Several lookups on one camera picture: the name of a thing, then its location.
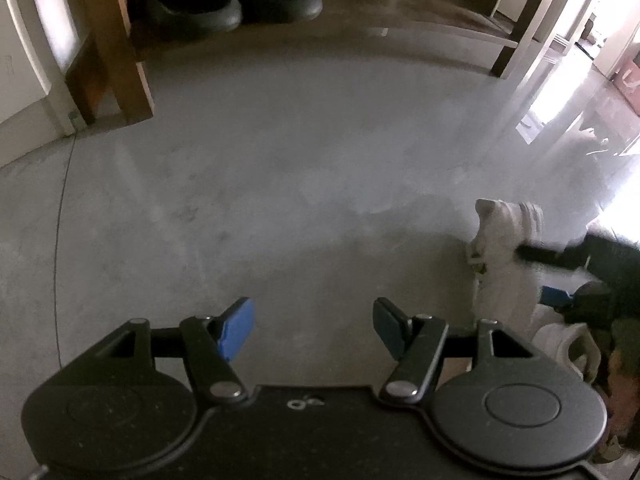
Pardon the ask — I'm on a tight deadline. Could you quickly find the white panelled cabinet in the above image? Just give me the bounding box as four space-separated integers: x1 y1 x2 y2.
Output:
0 0 84 169

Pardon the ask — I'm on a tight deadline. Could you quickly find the brown wooden shoe rack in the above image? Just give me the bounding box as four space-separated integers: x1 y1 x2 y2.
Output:
42 0 577 129

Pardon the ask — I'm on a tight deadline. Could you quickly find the white sneaker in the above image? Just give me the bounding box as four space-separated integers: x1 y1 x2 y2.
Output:
467 198 546 324
529 305 604 384

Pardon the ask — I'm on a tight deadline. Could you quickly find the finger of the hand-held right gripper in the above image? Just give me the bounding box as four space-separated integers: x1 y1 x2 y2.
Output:
517 240 592 270
539 285 577 312

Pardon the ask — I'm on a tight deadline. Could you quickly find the person's right forearm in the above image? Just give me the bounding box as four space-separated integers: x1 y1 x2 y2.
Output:
604 318 640 442

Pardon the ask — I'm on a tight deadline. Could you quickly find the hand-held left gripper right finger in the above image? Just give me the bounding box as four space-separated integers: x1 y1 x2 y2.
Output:
373 297 531 406

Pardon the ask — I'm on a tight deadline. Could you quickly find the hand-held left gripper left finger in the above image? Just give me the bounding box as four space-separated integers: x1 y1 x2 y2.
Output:
106 297 257 405

